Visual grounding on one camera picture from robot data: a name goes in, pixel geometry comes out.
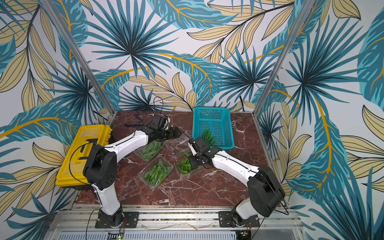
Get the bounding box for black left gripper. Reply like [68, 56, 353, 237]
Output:
[158, 125, 183, 143]

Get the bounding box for clear clamshell pepper container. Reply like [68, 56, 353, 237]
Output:
[138, 156, 174, 190]
[134, 141, 164, 162]

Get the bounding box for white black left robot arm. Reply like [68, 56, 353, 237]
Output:
[83, 114, 182, 226]

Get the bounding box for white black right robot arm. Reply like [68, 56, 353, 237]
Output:
[188, 137, 286, 224]

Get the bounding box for green peppers in basket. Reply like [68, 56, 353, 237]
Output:
[202, 130, 215, 147]

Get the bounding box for teal perforated plastic basket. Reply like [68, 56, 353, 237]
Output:
[192, 107, 235, 150]

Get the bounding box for white vented front panel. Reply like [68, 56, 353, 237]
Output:
[54, 231, 237, 240]

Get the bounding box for yellow plastic toolbox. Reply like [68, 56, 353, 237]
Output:
[56, 125, 112, 188]

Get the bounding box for blue handled pliers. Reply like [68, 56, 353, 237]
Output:
[124, 114, 144, 127]

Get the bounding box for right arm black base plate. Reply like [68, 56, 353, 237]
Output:
[219, 211, 260, 228]

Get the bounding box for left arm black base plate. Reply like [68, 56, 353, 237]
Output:
[95, 211, 139, 229]

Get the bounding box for left aluminium frame post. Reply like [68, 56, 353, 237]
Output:
[41, 0, 115, 115]

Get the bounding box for aluminium frame post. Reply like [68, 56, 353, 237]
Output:
[253, 1, 315, 118]
[41, 0, 115, 115]

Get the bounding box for right aluminium frame post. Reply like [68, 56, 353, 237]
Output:
[253, 1, 315, 118]

